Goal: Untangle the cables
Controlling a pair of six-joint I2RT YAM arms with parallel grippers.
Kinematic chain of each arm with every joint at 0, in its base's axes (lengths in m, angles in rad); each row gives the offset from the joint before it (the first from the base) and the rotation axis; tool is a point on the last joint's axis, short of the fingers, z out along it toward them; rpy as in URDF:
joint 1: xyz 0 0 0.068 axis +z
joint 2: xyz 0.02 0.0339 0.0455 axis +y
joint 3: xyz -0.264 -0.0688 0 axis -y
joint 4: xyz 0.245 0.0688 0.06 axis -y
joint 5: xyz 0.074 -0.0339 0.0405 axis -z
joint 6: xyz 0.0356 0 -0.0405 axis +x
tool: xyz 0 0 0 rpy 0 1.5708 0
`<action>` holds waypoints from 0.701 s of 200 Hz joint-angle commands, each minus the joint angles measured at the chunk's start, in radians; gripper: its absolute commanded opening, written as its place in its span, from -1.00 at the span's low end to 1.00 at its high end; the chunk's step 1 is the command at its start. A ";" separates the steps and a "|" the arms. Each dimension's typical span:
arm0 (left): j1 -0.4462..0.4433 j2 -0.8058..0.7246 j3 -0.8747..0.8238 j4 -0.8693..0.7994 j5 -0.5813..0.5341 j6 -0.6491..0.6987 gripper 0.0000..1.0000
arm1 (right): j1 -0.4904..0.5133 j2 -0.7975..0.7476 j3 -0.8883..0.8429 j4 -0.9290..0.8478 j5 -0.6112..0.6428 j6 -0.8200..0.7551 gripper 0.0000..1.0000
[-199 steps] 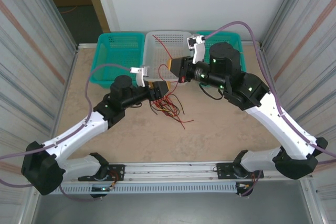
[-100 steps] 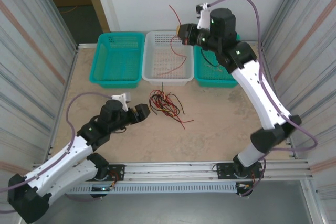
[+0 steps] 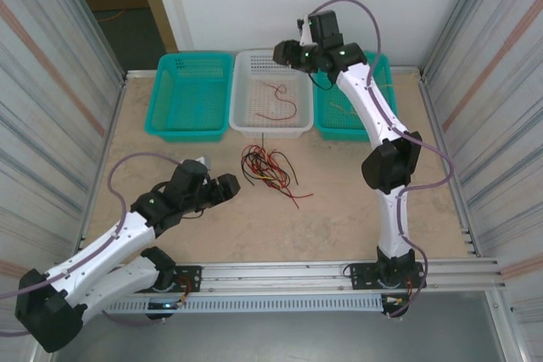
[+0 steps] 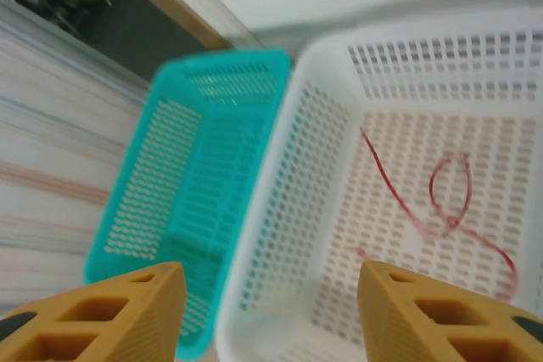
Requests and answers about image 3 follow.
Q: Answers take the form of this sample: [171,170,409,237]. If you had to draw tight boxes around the teal plastic basket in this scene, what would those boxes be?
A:
[313,51,400,142]
[143,52,235,145]

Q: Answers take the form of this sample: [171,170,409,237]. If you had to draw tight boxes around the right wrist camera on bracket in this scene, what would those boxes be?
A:
[295,17,318,47]

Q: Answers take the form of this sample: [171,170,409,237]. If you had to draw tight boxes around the thin red cable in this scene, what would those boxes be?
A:
[241,148,315,210]
[245,149,300,209]
[254,81,298,121]

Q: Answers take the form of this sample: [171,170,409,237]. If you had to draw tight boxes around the white plastic basket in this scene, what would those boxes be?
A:
[228,48,316,141]

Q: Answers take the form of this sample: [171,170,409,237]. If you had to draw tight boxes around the aluminium mounting rail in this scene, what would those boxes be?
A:
[112,256,508,298]

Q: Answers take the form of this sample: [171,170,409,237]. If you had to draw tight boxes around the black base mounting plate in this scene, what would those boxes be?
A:
[350,262,428,292]
[150,265,203,294]

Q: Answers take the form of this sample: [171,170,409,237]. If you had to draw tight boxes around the orange floor cable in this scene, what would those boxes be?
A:
[97,8,125,24]

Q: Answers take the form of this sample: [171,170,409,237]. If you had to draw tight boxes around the red base power wires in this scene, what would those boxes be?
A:
[383,279,416,309]
[175,276,193,309]

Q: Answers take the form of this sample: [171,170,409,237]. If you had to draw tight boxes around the aluminium table frame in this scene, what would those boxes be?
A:
[78,65,483,258]

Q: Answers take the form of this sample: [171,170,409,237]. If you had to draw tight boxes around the grey slotted cable duct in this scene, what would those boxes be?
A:
[104,295,385,315]

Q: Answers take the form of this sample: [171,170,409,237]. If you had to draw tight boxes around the aluminium corner post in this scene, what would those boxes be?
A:
[42,0,128,79]
[422,0,493,79]

